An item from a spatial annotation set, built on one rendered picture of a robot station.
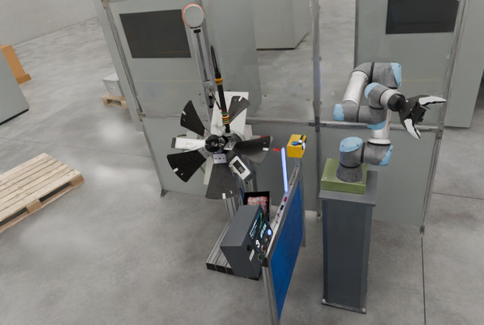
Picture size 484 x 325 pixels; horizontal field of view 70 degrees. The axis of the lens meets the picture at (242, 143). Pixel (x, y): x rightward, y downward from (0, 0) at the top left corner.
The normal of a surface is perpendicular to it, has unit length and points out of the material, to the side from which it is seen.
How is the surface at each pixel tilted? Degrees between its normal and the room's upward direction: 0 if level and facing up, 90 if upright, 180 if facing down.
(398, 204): 90
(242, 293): 0
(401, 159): 90
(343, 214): 90
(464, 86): 90
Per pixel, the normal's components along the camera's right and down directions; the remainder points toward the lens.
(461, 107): -0.37, 0.52
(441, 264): -0.13, -0.85
